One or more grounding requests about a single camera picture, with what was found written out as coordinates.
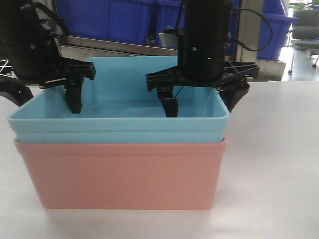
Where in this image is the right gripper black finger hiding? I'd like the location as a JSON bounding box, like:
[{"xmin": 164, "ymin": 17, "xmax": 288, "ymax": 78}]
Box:
[
  {"xmin": 157, "ymin": 86, "xmax": 179, "ymax": 118},
  {"xmin": 219, "ymin": 79, "xmax": 250, "ymax": 112}
]

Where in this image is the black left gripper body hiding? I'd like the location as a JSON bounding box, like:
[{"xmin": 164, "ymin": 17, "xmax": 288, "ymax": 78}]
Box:
[{"xmin": 0, "ymin": 0, "xmax": 96, "ymax": 89}]

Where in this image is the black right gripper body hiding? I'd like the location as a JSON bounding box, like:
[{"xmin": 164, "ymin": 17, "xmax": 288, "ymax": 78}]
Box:
[{"xmin": 146, "ymin": 0, "xmax": 259, "ymax": 91}]

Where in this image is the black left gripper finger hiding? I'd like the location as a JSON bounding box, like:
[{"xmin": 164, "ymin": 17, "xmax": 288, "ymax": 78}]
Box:
[
  {"xmin": 64, "ymin": 77, "xmax": 83, "ymax": 114},
  {"xmin": 0, "ymin": 76, "xmax": 34, "ymax": 107}
]

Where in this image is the light blue plastic box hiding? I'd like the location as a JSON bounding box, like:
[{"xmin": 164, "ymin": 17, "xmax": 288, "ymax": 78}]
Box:
[{"xmin": 8, "ymin": 56, "xmax": 230, "ymax": 143}]

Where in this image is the pink plastic box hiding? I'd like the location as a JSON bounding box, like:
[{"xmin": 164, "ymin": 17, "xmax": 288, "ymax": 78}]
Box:
[{"xmin": 14, "ymin": 140, "xmax": 227, "ymax": 210}]

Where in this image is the stainless steel shelf rack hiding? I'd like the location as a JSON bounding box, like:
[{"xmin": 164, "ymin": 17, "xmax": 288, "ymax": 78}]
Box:
[{"xmin": 54, "ymin": 1, "xmax": 286, "ymax": 81}]

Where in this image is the blue storage bin right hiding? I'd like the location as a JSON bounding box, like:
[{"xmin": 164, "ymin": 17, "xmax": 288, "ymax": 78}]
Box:
[{"xmin": 155, "ymin": 0, "xmax": 296, "ymax": 61}]

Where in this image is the blue storage bin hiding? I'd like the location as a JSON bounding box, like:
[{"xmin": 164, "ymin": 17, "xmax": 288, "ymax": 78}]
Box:
[
  {"xmin": 155, "ymin": 0, "xmax": 296, "ymax": 61},
  {"xmin": 55, "ymin": 0, "xmax": 156, "ymax": 45}
]

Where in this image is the blue storage bin left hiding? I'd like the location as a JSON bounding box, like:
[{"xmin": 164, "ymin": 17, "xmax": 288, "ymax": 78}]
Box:
[{"xmin": 55, "ymin": 0, "xmax": 156, "ymax": 45}]

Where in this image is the grey office chair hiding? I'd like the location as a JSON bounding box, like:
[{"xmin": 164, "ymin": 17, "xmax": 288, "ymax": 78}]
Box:
[{"xmin": 288, "ymin": 9, "xmax": 319, "ymax": 75}]

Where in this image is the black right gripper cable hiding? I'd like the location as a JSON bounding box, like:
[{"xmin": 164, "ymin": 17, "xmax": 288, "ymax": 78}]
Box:
[{"xmin": 224, "ymin": 7, "xmax": 274, "ymax": 52}]

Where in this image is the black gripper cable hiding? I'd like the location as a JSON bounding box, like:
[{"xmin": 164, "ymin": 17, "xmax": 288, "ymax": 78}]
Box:
[
  {"xmin": 224, "ymin": 7, "xmax": 274, "ymax": 52},
  {"xmin": 32, "ymin": 1, "xmax": 71, "ymax": 39}
]

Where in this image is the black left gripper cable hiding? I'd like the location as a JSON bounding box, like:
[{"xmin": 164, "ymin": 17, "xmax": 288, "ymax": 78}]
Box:
[{"xmin": 32, "ymin": 1, "xmax": 71, "ymax": 39}]

